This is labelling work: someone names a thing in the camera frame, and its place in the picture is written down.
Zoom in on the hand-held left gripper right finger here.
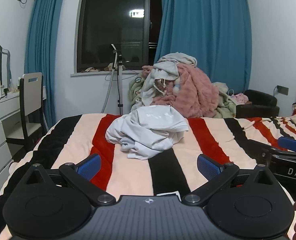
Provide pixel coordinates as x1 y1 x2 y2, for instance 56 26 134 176
182 154 280 207

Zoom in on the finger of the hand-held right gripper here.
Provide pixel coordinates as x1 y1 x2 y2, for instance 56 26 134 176
277 136 296 153
248 139 278 155

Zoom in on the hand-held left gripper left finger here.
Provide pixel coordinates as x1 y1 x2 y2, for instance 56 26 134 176
18 153 116 207

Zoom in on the white t-shirt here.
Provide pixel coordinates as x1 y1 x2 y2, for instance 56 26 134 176
105 105 190 160

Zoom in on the striped fleece blanket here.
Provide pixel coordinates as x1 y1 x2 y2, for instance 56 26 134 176
0 101 296 240

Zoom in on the black armchair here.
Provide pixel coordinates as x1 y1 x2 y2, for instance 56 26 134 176
235 89 280 118

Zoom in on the small pink cloth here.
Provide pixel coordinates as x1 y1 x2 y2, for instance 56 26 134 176
229 92 250 105

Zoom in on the pale green fleece garment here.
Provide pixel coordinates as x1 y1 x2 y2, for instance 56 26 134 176
212 81 238 118

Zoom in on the pink fleece garment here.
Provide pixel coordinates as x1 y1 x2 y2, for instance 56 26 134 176
142 64 220 119

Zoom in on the white blue plush ball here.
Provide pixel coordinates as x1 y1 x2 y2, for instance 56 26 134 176
172 77 182 94

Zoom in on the garment steamer stand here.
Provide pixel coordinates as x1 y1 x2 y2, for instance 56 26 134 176
102 44 125 115

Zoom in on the pale green patched blanket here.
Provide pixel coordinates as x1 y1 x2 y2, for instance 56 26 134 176
128 71 151 111

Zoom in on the white black chair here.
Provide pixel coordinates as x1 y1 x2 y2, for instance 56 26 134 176
7 72 47 153

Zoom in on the crumpled beige cloth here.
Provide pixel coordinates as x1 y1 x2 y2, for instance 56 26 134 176
80 66 102 73
104 62 126 72

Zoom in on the grey white garment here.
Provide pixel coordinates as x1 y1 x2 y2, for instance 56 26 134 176
140 52 197 105

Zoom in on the blue curtain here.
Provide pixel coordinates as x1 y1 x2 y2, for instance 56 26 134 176
154 0 253 98
24 0 68 130

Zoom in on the dark window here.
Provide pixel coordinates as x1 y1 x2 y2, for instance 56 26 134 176
74 0 163 77

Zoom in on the black wall socket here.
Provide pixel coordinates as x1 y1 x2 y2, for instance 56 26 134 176
274 85 289 96

